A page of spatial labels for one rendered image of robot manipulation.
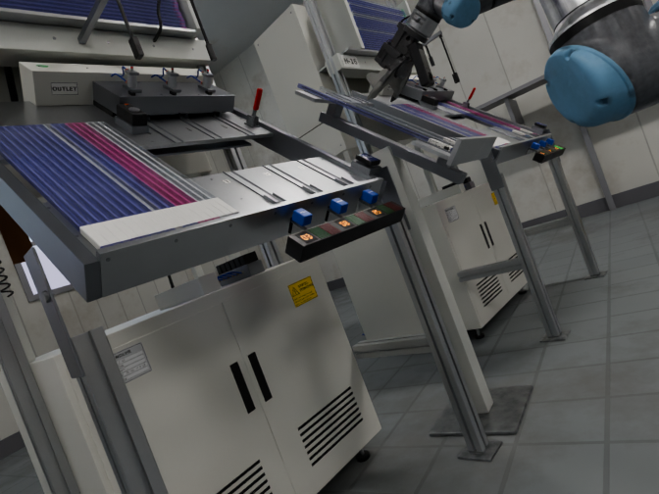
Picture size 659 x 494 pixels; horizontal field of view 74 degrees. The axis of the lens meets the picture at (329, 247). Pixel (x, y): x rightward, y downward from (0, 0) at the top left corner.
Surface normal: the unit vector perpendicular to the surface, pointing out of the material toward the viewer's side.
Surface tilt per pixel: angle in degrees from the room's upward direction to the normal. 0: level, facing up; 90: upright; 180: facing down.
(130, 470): 90
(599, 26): 83
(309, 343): 90
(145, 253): 133
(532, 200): 90
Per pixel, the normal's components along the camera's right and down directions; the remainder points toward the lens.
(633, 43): -0.17, -0.10
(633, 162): -0.53, 0.22
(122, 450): 0.68, -0.25
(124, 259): 0.74, 0.46
